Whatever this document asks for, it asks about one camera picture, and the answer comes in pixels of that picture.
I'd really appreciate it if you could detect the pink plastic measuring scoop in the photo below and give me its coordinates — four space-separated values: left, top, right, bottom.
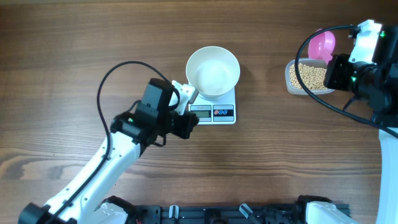
307 31 336 64

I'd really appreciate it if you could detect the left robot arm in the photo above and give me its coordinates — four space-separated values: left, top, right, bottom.
18 78 198 223

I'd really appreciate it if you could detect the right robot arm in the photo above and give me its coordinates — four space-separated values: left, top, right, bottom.
324 20 397 223

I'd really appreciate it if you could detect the white digital kitchen scale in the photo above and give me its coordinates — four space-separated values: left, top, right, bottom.
188 88 236 125

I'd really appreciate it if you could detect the white bowl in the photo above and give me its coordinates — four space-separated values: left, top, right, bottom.
185 46 241 99

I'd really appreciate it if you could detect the clear plastic container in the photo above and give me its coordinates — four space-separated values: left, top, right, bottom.
285 58 333 95

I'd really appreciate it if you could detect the pile of soybeans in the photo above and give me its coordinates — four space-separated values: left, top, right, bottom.
289 63 326 90

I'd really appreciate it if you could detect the left black cable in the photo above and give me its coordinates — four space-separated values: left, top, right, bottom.
43 60 181 224

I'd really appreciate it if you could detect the black cable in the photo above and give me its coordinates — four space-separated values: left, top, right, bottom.
43 60 181 224
294 24 398 139

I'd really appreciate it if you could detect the right black cable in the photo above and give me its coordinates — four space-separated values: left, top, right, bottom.
294 24 398 139

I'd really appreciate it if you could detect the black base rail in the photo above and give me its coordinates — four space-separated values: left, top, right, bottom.
127 203 306 224

